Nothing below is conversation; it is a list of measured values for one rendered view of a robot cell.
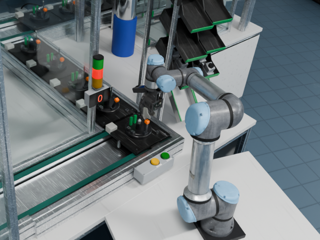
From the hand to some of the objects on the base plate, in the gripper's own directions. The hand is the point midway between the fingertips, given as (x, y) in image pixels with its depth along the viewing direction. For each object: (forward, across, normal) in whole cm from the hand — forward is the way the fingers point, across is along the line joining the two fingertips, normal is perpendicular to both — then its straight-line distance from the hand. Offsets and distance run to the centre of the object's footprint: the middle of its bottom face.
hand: (144, 116), depth 227 cm
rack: (+22, +36, +16) cm, 46 cm away
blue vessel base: (+23, +60, +83) cm, 105 cm away
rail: (+22, -28, -12) cm, 38 cm away
